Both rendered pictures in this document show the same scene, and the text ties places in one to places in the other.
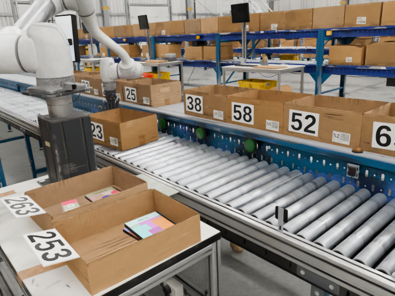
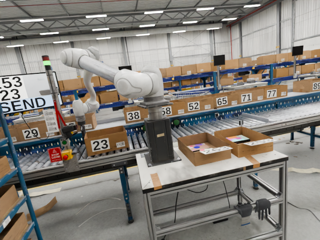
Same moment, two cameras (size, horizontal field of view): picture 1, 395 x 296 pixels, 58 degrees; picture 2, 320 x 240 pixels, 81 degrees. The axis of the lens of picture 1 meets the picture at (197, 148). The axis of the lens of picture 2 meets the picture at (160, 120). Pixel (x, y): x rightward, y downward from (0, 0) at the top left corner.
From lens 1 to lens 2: 1.97 m
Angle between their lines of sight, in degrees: 57
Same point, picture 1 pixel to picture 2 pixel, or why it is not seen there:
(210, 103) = (145, 112)
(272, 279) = not seen: hidden behind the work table
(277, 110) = (182, 104)
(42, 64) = (161, 87)
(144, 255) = (258, 138)
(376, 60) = (106, 101)
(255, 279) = not seen: hidden behind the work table
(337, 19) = (78, 85)
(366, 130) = (214, 102)
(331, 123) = (203, 103)
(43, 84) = (161, 99)
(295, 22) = not seen: hidden behind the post
